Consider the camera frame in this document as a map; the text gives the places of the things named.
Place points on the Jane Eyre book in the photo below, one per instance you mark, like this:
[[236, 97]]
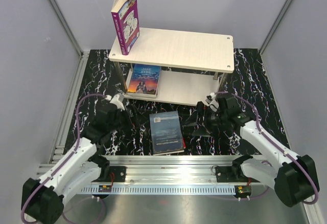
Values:
[[144, 81]]

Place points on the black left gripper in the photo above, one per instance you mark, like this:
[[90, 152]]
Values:
[[136, 121]]

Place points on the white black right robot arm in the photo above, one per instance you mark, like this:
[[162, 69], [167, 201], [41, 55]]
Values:
[[292, 177]]

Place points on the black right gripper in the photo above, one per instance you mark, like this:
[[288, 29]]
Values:
[[193, 119]]

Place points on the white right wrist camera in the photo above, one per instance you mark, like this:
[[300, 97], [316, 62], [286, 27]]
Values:
[[212, 102]]

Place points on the black marble pattern mat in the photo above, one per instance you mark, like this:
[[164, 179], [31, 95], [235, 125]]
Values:
[[249, 81]]

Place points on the two-tier light wooden shelf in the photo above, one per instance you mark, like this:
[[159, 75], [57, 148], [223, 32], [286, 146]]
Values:
[[184, 50]]

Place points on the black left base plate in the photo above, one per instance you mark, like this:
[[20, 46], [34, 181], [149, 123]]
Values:
[[115, 173]]

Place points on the dark blue book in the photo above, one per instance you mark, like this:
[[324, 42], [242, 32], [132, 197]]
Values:
[[166, 136]]

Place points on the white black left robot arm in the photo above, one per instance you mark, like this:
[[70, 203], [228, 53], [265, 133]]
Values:
[[44, 198]]

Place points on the slotted white cable duct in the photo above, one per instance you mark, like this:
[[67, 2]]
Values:
[[159, 189]]

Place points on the purple puzzle book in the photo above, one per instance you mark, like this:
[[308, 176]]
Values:
[[126, 23]]

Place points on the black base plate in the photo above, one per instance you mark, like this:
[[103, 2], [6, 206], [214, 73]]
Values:
[[229, 174], [115, 173]]

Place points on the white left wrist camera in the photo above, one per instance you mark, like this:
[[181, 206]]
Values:
[[117, 101]]

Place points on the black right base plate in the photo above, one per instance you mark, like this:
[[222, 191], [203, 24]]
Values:
[[229, 174]]

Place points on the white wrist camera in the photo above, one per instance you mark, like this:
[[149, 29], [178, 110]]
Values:
[[212, 102], [117, 101]]

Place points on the red 13-Storey Treehouse book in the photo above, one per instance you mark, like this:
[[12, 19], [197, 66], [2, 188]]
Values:
[[183, 143]]

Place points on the aluminium mounting rail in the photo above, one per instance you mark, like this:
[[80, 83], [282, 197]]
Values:
[[170, 170]]

